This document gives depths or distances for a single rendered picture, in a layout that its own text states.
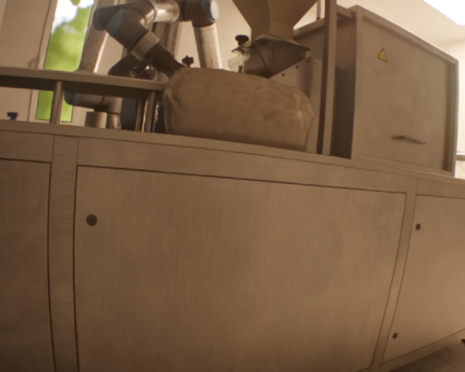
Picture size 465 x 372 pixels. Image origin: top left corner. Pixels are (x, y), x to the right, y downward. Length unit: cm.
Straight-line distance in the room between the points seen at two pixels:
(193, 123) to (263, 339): 53
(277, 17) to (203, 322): 93
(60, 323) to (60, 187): 28
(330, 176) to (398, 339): 67
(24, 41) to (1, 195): 293
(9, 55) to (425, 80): 321
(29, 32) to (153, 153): 298
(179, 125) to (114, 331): 47
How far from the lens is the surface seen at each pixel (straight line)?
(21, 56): 355
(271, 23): 124
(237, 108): 87
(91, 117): 132
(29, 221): 72
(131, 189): 72
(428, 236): 127
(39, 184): 71
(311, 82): 120
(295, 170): 85
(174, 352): 85
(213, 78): 87
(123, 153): 71
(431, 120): 157
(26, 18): 365
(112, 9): 132
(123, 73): 163
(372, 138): 128
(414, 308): 133
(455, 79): 173
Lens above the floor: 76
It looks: 3 degrees down
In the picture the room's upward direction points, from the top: 6 degrees clockwise
